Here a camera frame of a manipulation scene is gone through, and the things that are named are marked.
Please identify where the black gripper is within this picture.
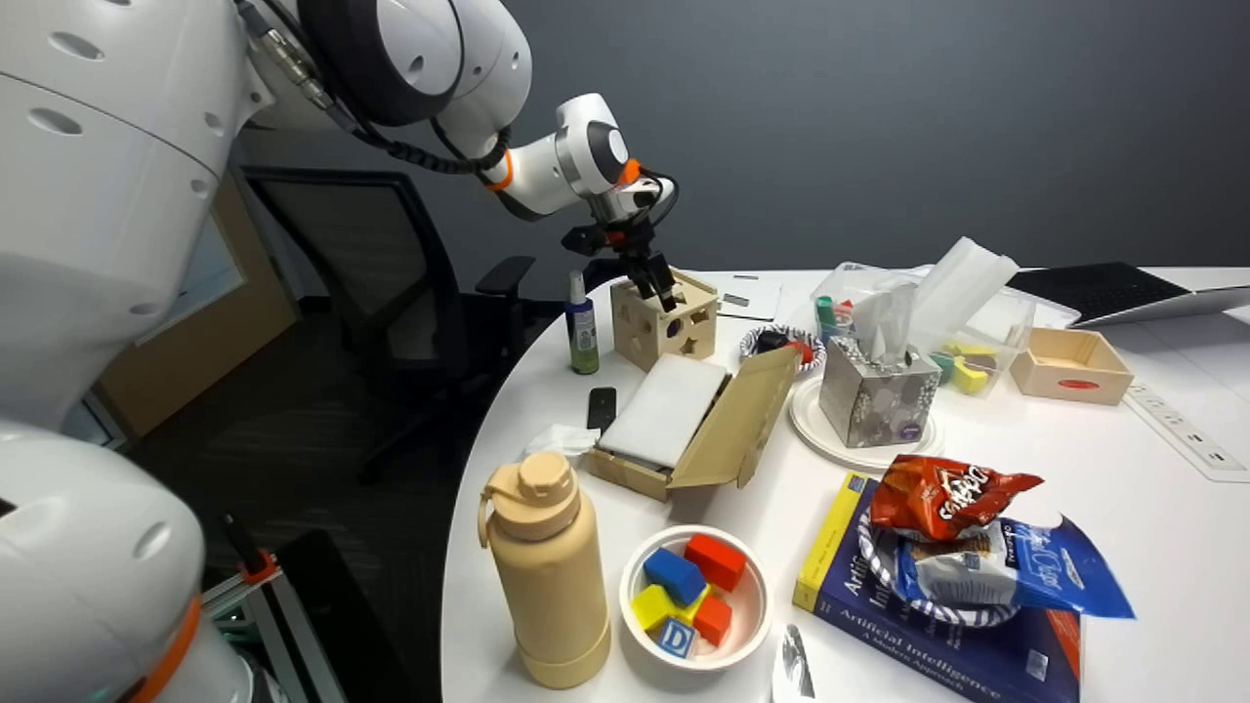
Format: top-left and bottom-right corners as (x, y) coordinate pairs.
(579, 212), (682, 312)

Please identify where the wooden shape sorter toy box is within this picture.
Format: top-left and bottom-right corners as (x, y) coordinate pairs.
(608, 270), (724, 374)

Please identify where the open cardboard box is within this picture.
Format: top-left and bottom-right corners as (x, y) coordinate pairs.
(587, 340), (799, 510)

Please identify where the patterned tissue box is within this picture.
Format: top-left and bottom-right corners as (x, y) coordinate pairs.
(817, 331), (944, 454)

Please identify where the green glass bottle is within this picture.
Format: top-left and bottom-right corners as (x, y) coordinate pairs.
(563, 270), (605, 379)

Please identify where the white foam sheet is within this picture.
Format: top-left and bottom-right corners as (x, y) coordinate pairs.
(595, 356), (733, 475)

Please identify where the small black phone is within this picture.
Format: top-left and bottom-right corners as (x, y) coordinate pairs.
(582, 382), (622, 433)

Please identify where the small dish with red items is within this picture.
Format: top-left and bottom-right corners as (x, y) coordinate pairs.
(733, 321), (823, 374)

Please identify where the white round plate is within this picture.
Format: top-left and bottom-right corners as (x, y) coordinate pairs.
(786, 374), (944, 475)

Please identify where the black mesh office chair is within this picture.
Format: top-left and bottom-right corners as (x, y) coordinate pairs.
(243, 166), (537, 488)

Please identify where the red block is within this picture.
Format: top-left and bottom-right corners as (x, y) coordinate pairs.
(679, 533), (748, 593)

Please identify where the white tissue sheet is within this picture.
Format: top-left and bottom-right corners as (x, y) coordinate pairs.
(846, 235), (1022, 372)

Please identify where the large blue block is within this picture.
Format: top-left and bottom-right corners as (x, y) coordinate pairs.
(640, 545), (705, 609)

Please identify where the beige water bottle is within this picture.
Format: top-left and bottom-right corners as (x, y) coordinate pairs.
(471, 447), (613, 691)

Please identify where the yellow block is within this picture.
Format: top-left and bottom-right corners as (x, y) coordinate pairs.
(627, 583), (695, 636)

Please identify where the yellow tape roll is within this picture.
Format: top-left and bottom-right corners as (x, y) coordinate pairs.
(944, 347), (1001, 399)

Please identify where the orange block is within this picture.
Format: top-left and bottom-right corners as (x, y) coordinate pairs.
(686, 589), (737, 648)

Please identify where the white bowl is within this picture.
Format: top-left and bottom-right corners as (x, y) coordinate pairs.
(613, 519), (774, 678)

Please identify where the clear plastic container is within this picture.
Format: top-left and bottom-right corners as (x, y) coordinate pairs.
(933, 286), (1039, 399)

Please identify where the small blue printed block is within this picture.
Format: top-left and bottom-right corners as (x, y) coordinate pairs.
(645, 616), (699, 662)

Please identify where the red chips bag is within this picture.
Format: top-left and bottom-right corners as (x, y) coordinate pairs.
(862, 450), (1047, 546)

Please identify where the metal spoon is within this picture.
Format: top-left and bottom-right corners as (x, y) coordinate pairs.
(764, 616), (823, 703)

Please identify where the small wooden tray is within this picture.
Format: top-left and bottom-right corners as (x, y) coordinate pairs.
(1007, 323), (1135, 412)

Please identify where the blue and yellow book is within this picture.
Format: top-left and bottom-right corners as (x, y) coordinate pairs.
(789, 475), (1084, 703)

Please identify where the wooden framed glass door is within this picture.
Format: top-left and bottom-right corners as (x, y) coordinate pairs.
(91, 169), (302, 443)

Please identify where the dark grey laptop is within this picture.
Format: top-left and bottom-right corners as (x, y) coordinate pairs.
(1002, 257), (1250, 331)

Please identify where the blue plastic pouch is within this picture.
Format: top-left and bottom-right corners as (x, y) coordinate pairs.
(996, 514), (1135, 626)

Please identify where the white power strip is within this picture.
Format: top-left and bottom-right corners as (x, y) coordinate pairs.
(1122, 379), (1250, 488)

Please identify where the white and blue rope ring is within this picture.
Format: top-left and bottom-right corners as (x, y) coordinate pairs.
(850, 495), (1028, 632)

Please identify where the robot stand frame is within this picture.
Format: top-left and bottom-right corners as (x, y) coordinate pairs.
(192, 514), (343, 703)

